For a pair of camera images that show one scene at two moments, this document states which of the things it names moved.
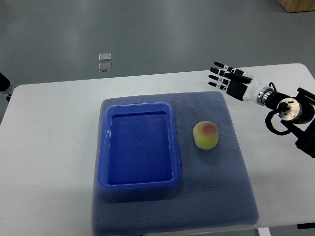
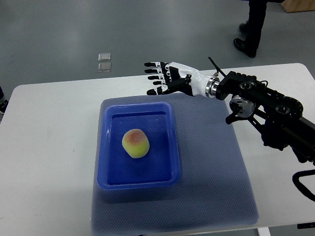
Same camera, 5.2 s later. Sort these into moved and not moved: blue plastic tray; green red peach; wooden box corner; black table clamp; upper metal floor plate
Moved: green red peach
Not moved: wooden box corner; blue plastic tray; black table clamp; upper metal floor plate
